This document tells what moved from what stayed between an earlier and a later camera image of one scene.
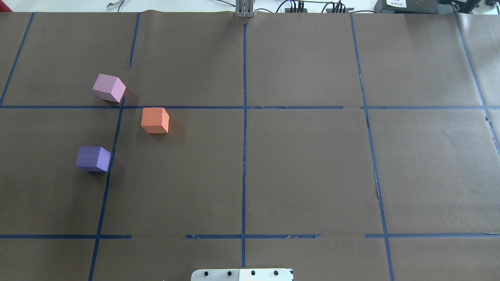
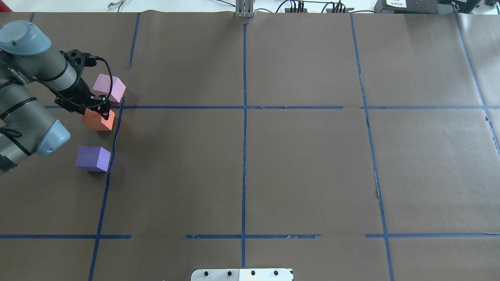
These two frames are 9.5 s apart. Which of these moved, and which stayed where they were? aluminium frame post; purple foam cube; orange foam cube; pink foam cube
Moved: orange foam cube
Stayed: purple foam cube; pink foam cube; aluminium frame post
